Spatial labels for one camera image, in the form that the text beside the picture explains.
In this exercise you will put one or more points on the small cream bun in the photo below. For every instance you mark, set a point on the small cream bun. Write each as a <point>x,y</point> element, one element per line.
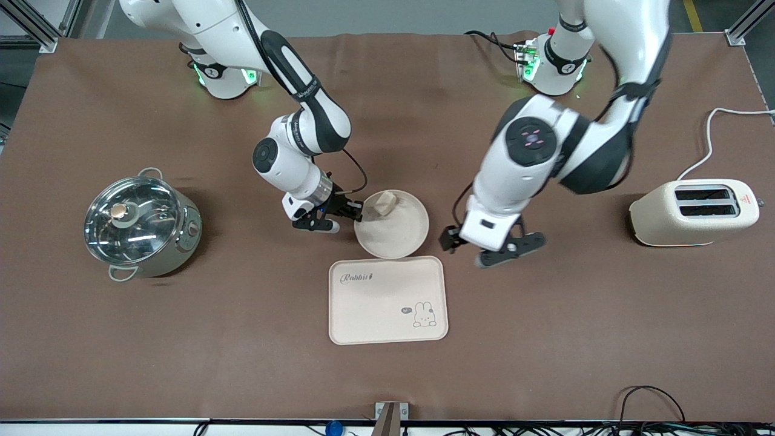
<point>385,203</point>

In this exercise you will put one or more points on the round cream plate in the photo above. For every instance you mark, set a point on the round cream plate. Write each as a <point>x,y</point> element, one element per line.
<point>393,233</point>

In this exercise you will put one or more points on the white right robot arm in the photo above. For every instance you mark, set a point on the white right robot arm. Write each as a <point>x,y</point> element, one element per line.
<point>303,130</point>

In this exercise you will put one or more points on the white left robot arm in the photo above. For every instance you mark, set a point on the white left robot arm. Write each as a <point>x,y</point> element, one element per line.
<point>533,157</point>

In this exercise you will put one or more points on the cream rabbit print tray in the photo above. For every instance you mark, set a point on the cream rabbit print tray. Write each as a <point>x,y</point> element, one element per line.
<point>381,309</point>

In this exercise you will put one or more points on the pale green electric pot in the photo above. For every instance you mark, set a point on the pale green electric pot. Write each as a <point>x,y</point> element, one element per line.
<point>184,242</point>

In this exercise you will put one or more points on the brown table cover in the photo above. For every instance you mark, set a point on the brown table cover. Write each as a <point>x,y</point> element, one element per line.
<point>387,363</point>

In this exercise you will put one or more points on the glass pot lid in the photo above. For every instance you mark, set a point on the glass pot lid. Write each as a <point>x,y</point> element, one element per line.
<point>133,221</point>

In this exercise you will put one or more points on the cream two-slot toaster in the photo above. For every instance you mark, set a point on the cream two-slot toaster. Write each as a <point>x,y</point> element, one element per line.
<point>690,224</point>

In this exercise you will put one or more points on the blue round knob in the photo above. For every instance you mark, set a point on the blue round knob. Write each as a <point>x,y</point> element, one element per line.
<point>333,429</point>

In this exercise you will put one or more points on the grey metal camera bracket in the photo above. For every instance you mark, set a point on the grey metal camera bracket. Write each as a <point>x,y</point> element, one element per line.
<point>390,418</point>

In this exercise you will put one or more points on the aluminium frame profile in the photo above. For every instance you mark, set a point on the aluminium frame profile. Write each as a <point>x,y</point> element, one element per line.
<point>33,27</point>
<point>748,24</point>

